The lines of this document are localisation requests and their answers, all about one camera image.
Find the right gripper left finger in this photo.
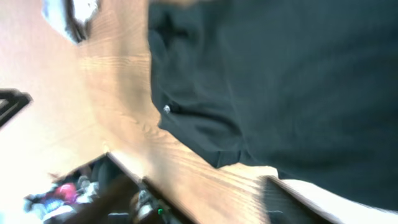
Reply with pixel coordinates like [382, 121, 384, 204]
[64, 175, 137, 224]

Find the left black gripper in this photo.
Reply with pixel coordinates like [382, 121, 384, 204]
[1, 88, 32, 127]

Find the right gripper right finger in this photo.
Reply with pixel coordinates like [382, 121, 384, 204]
[261, 175, 341, 224]

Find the black polo shirt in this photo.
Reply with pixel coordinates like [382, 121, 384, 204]
[148, 0, 397, 210]

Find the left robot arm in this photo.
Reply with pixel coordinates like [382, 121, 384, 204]
[1, 0, 100, 126]

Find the colourful clutter below table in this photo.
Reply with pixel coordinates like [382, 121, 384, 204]
[23, 158, 125, 224]

